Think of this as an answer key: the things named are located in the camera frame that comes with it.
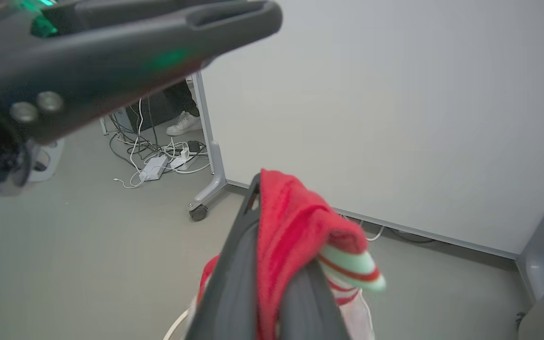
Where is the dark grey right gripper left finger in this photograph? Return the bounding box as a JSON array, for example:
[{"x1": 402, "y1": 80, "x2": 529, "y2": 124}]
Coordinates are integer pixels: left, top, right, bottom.
[{"x1": 185, "y1": 173, "x2": 261, "y2": 340}]

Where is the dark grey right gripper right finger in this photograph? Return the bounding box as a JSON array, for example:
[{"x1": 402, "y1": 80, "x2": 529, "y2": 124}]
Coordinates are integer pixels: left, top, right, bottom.
[{"x1": 278, "y1": 260, "x2": 351, "y2": 340}]

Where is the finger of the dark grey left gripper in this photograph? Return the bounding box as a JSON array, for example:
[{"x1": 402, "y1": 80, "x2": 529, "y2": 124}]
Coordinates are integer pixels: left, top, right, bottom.
[
  {"x1": 41, "y1": 0, "x2": 235, "y2": 37},
  {"x1": 0, "y1": 0, "x2": 284, "y2": 145}
]

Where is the red garment with white stripes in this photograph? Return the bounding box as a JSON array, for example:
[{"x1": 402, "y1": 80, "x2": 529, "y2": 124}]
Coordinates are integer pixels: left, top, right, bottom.
[{"x1": 196, "y1": 169, "x2": 388, "y2": 340}]

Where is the black computer case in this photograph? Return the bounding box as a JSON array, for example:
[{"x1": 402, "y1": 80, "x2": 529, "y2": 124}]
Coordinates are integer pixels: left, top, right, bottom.
[{"x1": 128, "y1": 92, "x2": 176, "y2": 133}]

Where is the dark trousered person leg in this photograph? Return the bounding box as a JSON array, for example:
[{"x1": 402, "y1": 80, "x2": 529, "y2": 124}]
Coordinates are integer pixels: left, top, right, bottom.
[{"x1": 163, "y1": 80, "x2": 200, "y2": 118}]

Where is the white sneaker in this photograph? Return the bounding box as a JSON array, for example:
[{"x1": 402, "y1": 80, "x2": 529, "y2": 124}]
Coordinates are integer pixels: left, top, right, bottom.
[{"x1": 166, "y1": 111, "x2": 203, "y2": 136}]

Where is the white plug adapter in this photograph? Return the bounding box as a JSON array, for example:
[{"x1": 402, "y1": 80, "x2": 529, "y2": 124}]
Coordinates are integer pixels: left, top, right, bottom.
[{"x1": 170, "y1": 147, "x2": 192, "y2": 170}]

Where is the grey partition leg with caster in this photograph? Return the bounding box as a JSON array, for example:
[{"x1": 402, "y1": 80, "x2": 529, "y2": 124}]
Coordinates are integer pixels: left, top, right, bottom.
[{"x1": 188, "y1": 71, "x2": 228, "y2": 222}]

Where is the large white partition panel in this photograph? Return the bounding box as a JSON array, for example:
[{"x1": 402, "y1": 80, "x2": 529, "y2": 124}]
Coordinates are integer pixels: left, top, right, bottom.
[{"x1": 192, "y1": 0, "x2": 544, "y2": 260}]

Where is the black cable bundle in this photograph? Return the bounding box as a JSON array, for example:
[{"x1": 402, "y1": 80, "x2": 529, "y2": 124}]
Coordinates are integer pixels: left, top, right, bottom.
[{"x1": 108, "y1": 97, "x2": 159, "y2": 168}]

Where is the white cable tangle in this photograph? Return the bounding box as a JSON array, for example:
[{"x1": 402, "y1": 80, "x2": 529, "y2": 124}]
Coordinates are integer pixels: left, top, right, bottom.
[{"x1": 114, "y1": 97, "x2": 211, "y2": 189}]

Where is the white looped cable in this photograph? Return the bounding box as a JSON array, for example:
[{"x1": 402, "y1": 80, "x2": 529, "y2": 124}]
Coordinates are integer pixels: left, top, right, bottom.
[{"x1": 364, "y1": 224, "x2": 386, "y2": 242}]

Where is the black floor cable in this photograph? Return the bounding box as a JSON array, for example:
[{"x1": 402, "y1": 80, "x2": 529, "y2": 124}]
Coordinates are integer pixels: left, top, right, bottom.
[{"x1": 385, "y1": 227, "x2": 435, "y2": 244}]

